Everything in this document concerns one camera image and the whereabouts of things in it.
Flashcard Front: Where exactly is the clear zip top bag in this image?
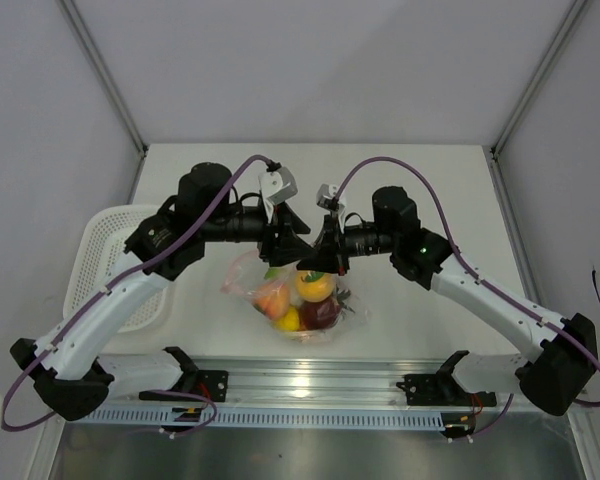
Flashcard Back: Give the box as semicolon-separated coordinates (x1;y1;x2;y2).
221;251;369;343

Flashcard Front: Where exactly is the pink orange toy peach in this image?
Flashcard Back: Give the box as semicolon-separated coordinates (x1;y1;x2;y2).
253;282;291;320

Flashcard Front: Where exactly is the white perforated plastic basket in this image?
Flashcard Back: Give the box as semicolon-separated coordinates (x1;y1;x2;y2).
63;205;174;334

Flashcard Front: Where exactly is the aluminium mounting rail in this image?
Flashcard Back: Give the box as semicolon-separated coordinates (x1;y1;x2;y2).
99;357;594;414

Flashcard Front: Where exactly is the right aluminium frame post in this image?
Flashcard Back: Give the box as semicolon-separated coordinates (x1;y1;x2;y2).
490;0;593;161

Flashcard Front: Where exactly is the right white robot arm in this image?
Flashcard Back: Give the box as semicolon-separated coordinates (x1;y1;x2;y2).
298;184;598;416

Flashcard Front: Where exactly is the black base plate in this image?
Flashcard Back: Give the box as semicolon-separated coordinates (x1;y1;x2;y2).
192;370;229;403
395;373;497;407

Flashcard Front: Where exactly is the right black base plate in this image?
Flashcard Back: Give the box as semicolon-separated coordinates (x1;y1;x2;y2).
395;373;497;407

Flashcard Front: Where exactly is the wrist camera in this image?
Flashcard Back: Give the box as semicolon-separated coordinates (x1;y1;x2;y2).
258;164;298;223
316;184;347;218

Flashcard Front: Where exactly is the white green toy cabbage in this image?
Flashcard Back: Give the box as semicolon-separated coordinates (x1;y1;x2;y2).
264;267;286;280

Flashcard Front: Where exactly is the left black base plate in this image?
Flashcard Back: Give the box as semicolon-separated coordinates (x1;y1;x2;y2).
192;370;229;403

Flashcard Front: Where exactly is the white slotted cable duct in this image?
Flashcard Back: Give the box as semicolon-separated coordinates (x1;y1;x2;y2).
81;405;445;432

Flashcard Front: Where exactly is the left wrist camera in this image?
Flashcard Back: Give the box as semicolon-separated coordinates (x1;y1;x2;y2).
258;164;298;223

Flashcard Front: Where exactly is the aluminium frame post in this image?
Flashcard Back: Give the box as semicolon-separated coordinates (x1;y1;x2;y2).
55;0;148;158
490;0;593;161

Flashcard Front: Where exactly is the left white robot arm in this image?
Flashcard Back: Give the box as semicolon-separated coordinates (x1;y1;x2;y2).
10;156;313;421

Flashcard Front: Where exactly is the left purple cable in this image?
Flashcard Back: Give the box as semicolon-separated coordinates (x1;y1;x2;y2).
0;153;281;432

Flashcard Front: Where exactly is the yellow toy pear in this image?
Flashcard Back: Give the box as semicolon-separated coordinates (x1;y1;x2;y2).
273;306;302;332

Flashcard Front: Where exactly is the left aluminium frame post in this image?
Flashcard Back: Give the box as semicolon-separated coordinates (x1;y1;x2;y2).
55;0;148;158

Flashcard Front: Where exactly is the purple cable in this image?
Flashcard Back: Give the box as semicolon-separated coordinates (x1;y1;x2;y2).
0;153;281;432
332;156;600;407

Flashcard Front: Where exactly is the red toy apple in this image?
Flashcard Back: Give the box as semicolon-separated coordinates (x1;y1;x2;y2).
299;298;340;331

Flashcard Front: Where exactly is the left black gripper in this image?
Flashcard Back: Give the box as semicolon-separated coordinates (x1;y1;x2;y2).
201;197;318;267

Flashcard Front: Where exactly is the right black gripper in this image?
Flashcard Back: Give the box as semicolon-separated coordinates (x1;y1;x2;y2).
297;211;398;277

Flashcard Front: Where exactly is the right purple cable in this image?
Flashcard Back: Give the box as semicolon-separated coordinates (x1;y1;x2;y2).
332;156;600;407

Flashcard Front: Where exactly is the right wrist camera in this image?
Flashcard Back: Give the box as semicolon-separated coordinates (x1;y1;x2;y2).
316;184;347;218

